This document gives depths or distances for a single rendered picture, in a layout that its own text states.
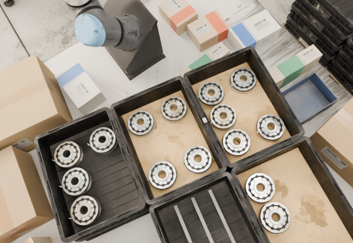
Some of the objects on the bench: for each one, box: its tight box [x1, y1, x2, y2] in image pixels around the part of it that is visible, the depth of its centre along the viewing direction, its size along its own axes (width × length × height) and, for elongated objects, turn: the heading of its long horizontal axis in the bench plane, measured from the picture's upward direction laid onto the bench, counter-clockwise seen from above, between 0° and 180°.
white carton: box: [55, 61, 107, 115], centre depth 146 cm, size 20×12×9 cm, turn 40°
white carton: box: [227, 9, 282, 51], centre depth 149 cm, size 20×12×9 cm, turn 121°
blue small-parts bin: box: [282, 72, 339, 125], centre depth 137 cm, size 20×15×7 cm
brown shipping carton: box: [0, 145, 55, 243], centre depth 128 cm, size 30×22×16 cm
